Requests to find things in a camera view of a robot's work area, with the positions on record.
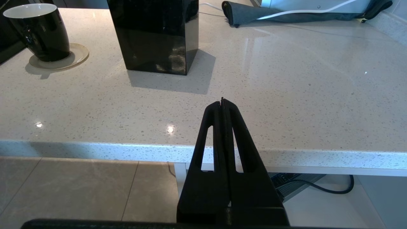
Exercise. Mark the black mug white inside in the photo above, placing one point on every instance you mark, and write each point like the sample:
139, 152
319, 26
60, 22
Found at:
47, 35

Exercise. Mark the dark power box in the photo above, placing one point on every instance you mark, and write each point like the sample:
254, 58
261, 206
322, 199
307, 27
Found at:
286, 187

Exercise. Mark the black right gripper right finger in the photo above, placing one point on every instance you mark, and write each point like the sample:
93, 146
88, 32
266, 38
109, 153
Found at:
254, 197

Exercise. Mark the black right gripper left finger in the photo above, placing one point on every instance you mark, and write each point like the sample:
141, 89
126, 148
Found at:
203, 197

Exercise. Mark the translucent round coaster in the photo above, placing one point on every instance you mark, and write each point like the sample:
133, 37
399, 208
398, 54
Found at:
79, 57

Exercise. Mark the dark grey cloth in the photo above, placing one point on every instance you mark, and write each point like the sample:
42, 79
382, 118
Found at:
241, 14

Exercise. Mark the black tissue box white lid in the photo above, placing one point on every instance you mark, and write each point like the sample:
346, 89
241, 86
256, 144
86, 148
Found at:
152, 35

